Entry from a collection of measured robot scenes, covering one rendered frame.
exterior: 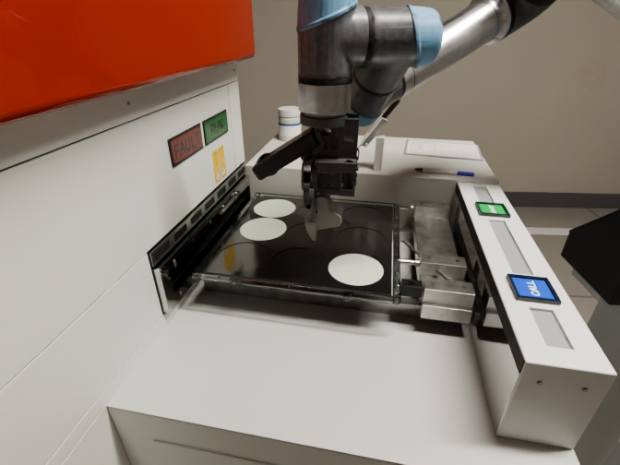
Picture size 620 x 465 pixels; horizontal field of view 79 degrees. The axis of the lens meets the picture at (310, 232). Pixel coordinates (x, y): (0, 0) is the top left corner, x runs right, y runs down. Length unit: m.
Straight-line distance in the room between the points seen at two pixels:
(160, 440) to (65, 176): 0.39
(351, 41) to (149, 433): 0.61
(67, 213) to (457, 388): 0.57
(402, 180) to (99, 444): 0.78
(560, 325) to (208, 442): 0.50
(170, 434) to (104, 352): 0.15
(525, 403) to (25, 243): 0.59
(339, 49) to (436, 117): 2.46
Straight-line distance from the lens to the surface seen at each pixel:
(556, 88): 3.22
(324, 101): 0.53
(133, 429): 0.67
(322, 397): 0.59
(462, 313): 0.68
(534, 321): 0.57
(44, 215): 0.49
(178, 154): 0.70
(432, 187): 0.96
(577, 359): 0.54
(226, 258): 0.73
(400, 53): 0.56
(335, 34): 0.52
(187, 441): 0.64
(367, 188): 0.96
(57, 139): 0.50
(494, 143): 3.15
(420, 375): 0.64
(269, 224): 0.84
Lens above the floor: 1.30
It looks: 30 degrees down
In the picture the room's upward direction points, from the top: straight up
